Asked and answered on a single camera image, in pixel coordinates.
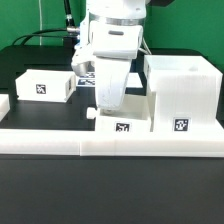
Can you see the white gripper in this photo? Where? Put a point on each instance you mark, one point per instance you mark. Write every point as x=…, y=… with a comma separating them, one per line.
x=110, y=82

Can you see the white front drawer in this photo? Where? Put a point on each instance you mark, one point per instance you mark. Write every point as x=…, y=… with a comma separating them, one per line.
x=132, y=117

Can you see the white drawer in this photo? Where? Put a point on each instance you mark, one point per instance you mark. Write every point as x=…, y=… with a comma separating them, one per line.
x=45, y=85
x=132, y=117

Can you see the white drawer cabinet box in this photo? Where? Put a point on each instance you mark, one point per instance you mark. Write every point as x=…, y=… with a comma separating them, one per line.
x=183, y=92

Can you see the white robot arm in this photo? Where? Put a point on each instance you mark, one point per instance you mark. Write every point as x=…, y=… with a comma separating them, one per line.
x=114, y=33

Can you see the white rear drawer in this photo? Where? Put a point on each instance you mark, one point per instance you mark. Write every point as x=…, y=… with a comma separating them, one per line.
x=45, y=85

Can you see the white fiducial marker sheet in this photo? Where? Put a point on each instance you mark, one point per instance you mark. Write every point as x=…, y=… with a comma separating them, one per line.
x=89, y=80

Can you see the white L-shaped fence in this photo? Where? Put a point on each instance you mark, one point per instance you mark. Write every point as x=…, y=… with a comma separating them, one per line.
x=49, y=142

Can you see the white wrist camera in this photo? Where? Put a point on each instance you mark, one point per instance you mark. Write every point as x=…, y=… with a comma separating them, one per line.
x=81, y=59

